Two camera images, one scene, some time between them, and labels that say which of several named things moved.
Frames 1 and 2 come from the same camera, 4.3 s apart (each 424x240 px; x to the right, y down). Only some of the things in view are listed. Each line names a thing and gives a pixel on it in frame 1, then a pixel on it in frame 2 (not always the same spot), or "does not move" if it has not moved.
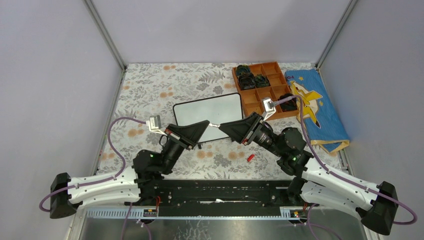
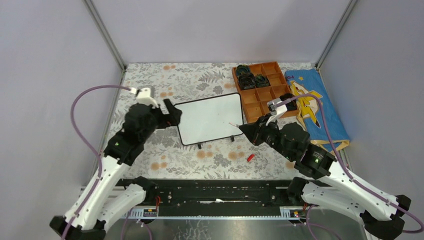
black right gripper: (238, 130) → (255, 131)
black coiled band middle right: (260, 80) does not move
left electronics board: (149, 213) does not move
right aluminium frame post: (349, 10) does not move
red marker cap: (250, 157) does not move
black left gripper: (181, 135) → (173, 118)
